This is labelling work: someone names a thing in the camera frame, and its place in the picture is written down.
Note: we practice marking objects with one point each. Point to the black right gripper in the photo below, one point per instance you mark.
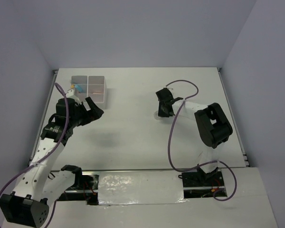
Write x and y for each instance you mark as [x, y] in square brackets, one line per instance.
[162, 114]

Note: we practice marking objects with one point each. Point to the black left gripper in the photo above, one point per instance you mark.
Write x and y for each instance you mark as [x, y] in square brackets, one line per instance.
[92, 115]

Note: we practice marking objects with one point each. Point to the blue highlighter pen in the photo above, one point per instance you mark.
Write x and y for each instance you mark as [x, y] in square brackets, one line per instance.
[79, 88]

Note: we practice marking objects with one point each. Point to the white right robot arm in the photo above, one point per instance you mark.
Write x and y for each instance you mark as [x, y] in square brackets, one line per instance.
[213, 126]

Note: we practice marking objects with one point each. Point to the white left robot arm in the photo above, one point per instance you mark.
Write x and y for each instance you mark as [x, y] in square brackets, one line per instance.
[29, 203]

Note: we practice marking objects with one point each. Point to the clear tape roll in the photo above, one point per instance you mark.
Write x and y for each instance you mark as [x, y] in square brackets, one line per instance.
[156, 116]

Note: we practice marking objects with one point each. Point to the right white compartment organizer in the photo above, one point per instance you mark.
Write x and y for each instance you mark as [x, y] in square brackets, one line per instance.
[97, 83]

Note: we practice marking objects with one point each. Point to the white compartment organizer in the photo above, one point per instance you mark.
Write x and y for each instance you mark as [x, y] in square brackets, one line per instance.
[97, 83]
[80, 85]

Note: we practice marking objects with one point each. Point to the left white compartment organizer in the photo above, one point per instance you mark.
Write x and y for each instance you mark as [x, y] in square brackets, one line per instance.
[80, 85]

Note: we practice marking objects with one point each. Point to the silver foil covered panel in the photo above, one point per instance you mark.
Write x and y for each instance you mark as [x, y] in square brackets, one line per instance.
[140, 188]

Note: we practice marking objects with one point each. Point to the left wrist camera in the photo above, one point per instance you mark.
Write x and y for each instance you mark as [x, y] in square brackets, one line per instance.
[71, 94]

